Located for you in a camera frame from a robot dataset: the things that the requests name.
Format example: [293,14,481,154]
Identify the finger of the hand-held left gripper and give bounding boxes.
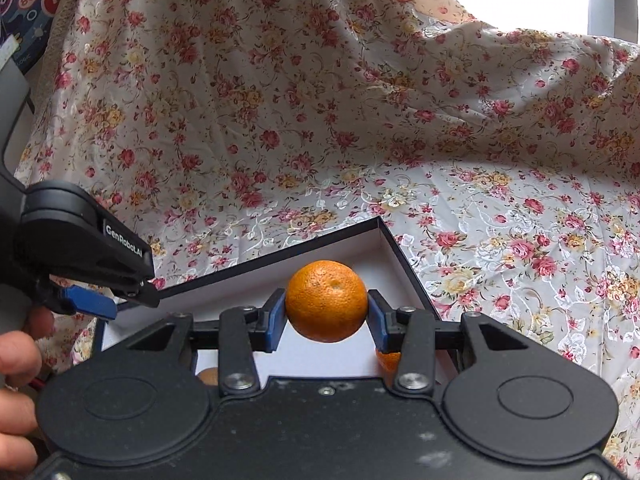
[110,277,162,309]
[37,280,119,321]

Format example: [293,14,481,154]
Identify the small orange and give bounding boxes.
[375,349,402,376]
[285,260,369,343]

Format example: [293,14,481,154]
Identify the dark box with white inside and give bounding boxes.
[92,216,460,386]

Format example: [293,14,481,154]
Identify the window frame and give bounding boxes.
[585,0,640,43]

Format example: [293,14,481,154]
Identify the cream floral draped cloth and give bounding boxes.
[15,0,640,376]

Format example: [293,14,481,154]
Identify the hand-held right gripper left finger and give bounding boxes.
[125,287,287,396]

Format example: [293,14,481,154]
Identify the white floral tablecloth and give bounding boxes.
[150,157,640,478]

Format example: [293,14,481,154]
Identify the person's left hand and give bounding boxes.
[0,307,56,473]

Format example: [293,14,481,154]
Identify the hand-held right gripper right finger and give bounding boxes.
[367,289,541,393]

